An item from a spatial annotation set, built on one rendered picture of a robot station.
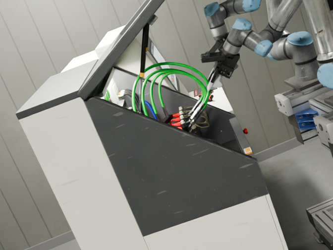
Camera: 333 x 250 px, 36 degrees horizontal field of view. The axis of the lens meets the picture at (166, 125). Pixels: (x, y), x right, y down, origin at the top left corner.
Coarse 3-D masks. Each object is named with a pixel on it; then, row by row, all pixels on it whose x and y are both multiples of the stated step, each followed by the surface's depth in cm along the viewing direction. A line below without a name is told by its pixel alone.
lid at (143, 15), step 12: (156, 0) 196; (144, 12) 197; (132, 24) 199; (144, 24) 199; (120, 36) 259; (132, 36) 200; (108, 48) 261; (120, 48) 201; (108, 60) 203; (96, 72) 204; (84, 84) 207; (96, 84) 205; (84, 96) 207
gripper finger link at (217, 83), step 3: (219, 75) 237; (216, 78) 238; (219, 78) 238; (210, 81) 237; (216, 81) 238; (219, 81) 238; (210, 84) 238; (213, 84) 238; (216, 84) 239; (219, 84) 239; (207, 87) 240; (210, 87) 239; (219, 87) 239
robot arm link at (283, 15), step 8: (288, 0) 217; (296, 0) 215; (280, 8) 221; (288, 8) 219; (296, 8) 219; (280, 16) 222; (288, 16) 222; (272, 24) 227; (280, 24) 225; (272, 32) 228; (280, 32) 228
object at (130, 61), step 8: (112, 32) 324; (104, 40) 298; (112, 40) 282; (136, 40) 272; (152, 40) 341; (96, 48) 275; (104, 48) 273; (128, 48) 273; (136, 48) 273; (120, 56) 275; (128, 56) 275; (136, 56) 275; (120, 64) 276; (128, 64) 276; (136, 64) 276; (152, 64) 276; (136, 72) 277; (168, 80) 292; (184, 88) 345
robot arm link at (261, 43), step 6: (252, 30) 225; (264, 30) 228; (246, 36) 223; (252, 36) 222; (258, 36) 222; (264, 36) 223; (270, 36) 226; (246, 42) 223; (252, 42) 222; (258, 42) 221; (264, 42) 221; (270, 42) 221; (252, 48) 223; (258, 48) 221; (264, 48) 220; (270, 48) 223; (258, 54) 224; (264, 54) 222
